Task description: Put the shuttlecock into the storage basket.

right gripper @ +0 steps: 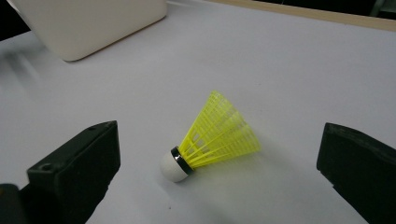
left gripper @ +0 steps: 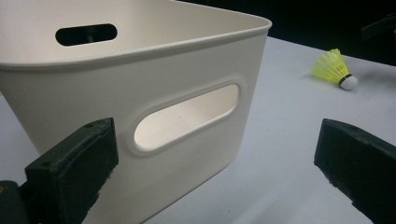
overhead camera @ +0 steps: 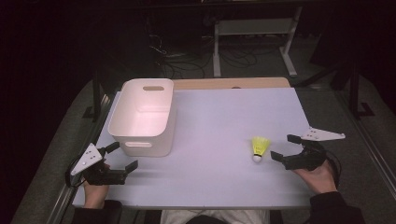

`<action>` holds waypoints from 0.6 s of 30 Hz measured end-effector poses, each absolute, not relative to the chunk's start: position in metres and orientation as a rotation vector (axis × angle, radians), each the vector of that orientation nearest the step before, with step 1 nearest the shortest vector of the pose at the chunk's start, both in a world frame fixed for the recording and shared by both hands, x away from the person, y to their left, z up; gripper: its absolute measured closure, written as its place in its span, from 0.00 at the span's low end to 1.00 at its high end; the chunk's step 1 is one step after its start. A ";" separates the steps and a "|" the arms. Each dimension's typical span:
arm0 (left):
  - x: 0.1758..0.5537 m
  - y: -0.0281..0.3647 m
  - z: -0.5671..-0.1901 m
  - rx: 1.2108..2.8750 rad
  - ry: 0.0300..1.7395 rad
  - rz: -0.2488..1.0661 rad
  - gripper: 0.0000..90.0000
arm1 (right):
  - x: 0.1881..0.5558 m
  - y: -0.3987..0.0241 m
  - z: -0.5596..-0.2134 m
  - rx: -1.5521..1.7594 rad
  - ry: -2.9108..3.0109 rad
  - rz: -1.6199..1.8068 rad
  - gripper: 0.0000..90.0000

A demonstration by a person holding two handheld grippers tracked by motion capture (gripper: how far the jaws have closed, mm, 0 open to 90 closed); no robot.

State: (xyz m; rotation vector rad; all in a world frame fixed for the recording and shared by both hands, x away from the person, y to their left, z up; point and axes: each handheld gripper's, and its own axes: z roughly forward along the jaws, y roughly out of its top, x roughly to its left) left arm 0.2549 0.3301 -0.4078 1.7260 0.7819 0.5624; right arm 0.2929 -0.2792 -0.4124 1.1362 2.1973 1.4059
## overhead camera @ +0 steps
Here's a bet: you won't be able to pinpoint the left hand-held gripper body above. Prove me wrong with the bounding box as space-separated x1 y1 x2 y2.
70 143 129 187

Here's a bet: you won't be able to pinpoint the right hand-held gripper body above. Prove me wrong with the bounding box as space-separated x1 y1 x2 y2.
284 126 347 172

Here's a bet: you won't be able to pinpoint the yellow shuttlecock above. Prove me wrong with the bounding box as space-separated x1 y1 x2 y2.
250 135 272 163

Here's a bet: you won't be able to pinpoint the white plastic basket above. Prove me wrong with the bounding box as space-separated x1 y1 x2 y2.
107 77 177 158

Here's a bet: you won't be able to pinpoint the person's left hand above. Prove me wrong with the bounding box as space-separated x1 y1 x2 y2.
81 180 110 209

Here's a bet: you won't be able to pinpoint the person's right hand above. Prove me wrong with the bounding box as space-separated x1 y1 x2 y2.
292 160 339 196

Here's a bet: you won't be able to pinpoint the black metal stand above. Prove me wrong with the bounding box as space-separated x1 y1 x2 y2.
82 69 105 123
347 62 376 121

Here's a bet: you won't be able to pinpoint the tan wooden board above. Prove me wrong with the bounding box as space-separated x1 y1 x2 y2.
172 77 291 91

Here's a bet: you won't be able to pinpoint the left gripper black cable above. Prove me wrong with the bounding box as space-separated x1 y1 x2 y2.
64 157 87 189

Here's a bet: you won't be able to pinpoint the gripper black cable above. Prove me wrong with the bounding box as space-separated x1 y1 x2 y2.
323 148 343 189
64 157 87 189

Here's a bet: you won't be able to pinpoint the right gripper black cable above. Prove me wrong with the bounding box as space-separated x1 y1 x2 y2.
323 148 343 189

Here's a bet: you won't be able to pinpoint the aluminium rail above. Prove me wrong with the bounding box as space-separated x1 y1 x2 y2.
46 92 114 224
333 90 396 198

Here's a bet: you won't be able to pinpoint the black floor cables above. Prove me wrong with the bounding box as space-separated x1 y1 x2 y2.
148 32 276 79

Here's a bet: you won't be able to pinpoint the white metal table frame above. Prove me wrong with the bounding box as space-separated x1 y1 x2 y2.
212 7 304 78

